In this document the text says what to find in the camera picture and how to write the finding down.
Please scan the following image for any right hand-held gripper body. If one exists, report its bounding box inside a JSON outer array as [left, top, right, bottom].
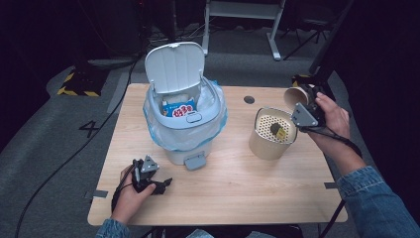
[[290, 85, 328, 130]]

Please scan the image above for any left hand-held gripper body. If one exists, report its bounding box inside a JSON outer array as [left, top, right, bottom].
[[131, 154, 159, 194]]

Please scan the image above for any brown paper cup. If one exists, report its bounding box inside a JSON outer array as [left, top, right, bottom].
[[283, 84, 313, 111]]

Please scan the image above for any used tea bag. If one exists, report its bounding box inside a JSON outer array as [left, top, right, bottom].
[[269, 122, 288, 141]]

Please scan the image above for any beige strainer container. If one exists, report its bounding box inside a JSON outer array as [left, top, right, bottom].
[[248, 106, 299, 162]]

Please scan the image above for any blue snack box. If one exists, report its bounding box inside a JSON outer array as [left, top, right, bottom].
[[160, 93, 198, 119]]

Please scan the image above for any white and blue pedal bin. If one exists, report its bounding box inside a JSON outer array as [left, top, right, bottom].
[[142, 41, 229, 173]]

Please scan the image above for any person's right hand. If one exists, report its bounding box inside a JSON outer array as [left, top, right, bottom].
[[311, 92, 351, 151]]

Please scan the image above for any person's left hand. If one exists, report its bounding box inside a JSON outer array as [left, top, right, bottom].
[[111, 165, 158, 224]]

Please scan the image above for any black stand with striped base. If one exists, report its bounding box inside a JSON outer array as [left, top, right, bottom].
[[56, 63, 111, 98], [291, 0, 357, 102]]

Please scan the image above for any clear plastic bin liner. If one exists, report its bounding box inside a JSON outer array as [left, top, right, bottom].
[[143, 80, 229, 153]]

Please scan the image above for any black tripod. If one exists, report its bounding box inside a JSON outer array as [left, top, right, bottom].
[[281, 16, 332, 61]]

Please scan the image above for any person's jeans lap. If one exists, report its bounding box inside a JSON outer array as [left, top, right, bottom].
[[181, 227, 278, 238]]

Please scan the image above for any left hand-held gripper cable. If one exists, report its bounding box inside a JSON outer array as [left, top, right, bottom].
[[110, 165, 137, 212]]

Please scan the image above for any hand-held gripper cable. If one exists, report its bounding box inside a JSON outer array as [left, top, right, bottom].
[[110, 165, 137, 212], [297, 126, 365, 159]]

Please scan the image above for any right hand-held gripper cable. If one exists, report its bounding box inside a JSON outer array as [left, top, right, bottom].
[[297, 126, 365, 159]]

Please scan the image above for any long black floor cable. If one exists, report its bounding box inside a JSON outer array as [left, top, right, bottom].
[[13, 49, 147, 238]]

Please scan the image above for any white desk frame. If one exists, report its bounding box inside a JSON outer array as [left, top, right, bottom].
[[200, 0, 287, 61]]

